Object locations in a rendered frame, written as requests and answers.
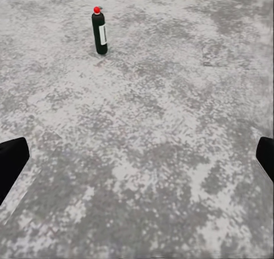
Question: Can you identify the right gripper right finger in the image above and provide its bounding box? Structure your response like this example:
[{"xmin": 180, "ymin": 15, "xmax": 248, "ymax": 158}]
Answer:
[{"xmin": 256, "ymin": 136, "xmax": 274, "ymax": 182}]

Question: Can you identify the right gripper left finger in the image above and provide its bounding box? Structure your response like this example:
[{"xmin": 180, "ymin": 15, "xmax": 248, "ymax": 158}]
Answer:
[{"xmin": 0, "ymin": 137, "xmax": 30, "ymax": 205}]

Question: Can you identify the insectifuge atomizer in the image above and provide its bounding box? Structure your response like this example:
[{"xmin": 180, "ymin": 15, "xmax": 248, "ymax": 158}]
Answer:
[{"xmin": 91, "ymin": 7, "xmax": 107, "ymax": 55}]

